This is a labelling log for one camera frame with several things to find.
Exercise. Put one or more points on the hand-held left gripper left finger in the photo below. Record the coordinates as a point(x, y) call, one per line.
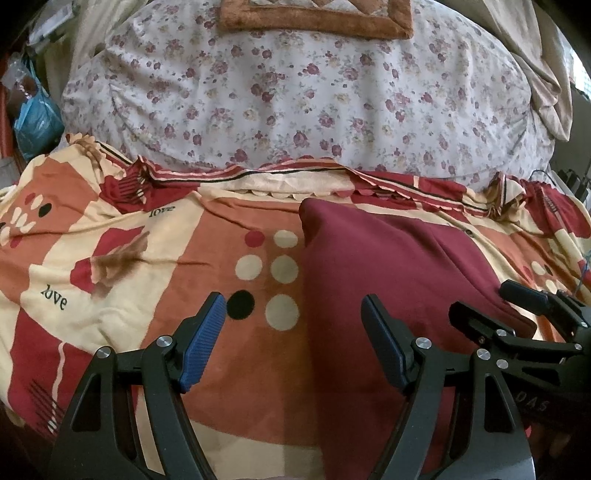
point(203, 341)

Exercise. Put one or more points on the brown plush mat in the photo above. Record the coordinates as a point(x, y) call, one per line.
point(314, 21)

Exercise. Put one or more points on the blue plastic bag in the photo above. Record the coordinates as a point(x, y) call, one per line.
point(39, 120)

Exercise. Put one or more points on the dark red garment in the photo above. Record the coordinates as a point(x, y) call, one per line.
point(392, 258)

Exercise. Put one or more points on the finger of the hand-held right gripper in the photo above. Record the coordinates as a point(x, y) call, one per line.
point(526, 295)
point(475, 321)

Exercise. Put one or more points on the white floral quilt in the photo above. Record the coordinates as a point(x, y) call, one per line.
point(300, 92)

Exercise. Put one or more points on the beige cloth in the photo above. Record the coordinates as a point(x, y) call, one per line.
point(540, 60)

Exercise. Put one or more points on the cream red printed blanket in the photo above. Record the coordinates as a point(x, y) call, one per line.
point(138, 277)

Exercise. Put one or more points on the clear plastic bag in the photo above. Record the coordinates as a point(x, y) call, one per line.
point(21, 76)

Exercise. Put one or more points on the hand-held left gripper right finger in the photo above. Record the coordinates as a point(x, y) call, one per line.
point(385, 346)

